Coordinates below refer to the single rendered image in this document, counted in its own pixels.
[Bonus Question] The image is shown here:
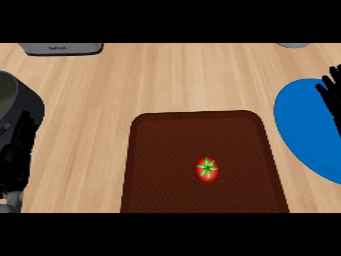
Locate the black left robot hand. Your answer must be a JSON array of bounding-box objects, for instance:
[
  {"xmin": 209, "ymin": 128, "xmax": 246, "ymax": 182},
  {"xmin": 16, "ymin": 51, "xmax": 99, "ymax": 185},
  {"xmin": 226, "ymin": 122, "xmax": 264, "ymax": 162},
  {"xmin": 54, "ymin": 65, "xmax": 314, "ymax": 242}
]
[{"xmin": 0, "ymin": 110, "xmax": 37, "ymax": 200}]

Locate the blue round plate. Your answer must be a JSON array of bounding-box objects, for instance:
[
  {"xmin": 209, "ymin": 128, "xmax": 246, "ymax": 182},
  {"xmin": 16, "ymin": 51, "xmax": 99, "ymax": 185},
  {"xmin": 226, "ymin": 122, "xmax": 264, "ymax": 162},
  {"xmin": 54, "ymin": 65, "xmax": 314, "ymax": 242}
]
[{"xmin": 273, "ymin": 78, "xmax": 341, "ymax": 188}]

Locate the brown rectangular tray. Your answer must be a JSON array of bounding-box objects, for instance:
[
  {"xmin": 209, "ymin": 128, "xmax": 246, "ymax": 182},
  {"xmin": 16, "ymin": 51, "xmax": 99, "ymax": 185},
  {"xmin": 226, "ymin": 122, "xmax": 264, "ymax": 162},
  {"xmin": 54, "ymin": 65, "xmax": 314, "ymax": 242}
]
[{"xmin": 118, "ymin": 109, "xmax": 291, "ymax": 214}]

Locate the red tomato with green stem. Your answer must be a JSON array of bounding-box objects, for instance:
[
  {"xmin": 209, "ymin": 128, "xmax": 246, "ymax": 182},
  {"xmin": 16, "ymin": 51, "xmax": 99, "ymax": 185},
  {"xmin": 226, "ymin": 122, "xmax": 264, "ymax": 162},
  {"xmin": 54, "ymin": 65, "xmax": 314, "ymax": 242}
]
[{"xmin": 193, "ymin": 156, "xmax": 220, "ymax": 184}]

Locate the dark grey pot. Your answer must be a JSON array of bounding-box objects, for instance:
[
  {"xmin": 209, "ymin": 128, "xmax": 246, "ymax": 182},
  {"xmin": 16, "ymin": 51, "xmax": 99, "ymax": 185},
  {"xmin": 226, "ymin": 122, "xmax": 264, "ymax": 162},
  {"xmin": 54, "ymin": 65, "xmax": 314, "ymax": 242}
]
[{"xmin": 0, "ymin": 70, "xmax": 45, "ymax": 156}]

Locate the small grey object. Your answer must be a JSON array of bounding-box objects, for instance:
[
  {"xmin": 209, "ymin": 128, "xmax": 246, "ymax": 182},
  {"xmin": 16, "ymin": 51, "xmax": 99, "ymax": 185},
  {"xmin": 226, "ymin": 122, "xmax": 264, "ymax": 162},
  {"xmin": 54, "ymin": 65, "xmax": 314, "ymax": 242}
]
[{"xmin": 274, "ymin": 42, "xmax": 311, "ymax": 49}]

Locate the grey flat appliance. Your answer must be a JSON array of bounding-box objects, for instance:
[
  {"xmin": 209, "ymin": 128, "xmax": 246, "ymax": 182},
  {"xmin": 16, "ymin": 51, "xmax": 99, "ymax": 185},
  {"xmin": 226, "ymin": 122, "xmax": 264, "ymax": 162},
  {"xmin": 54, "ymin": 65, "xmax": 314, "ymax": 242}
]
[{"xmin": 17, "ymin": 42, "xmax": 105, "ymax": 57}]

